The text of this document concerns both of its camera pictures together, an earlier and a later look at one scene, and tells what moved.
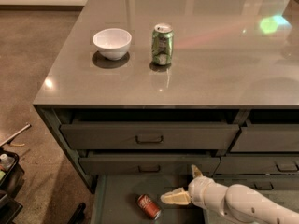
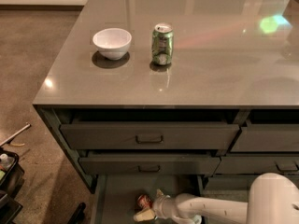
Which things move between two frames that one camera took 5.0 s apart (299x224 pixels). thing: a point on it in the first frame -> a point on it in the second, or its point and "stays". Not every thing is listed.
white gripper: x=200 y=191 -> x=162 y=206
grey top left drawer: x=149 y=136 stays
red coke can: x=149 y=206 stays
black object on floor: x=78 y=217 stays
